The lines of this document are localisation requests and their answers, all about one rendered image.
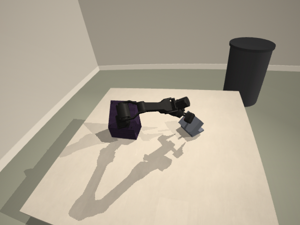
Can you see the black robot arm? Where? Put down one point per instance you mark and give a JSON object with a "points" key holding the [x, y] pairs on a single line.
{"points": [[165, 106]]}

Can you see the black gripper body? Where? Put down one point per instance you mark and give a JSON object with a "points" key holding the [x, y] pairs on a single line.
{"points": [[188, 116]]}

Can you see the grey sloped panel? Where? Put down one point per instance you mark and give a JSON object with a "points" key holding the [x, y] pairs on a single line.
{"points": [[194, 128]]}

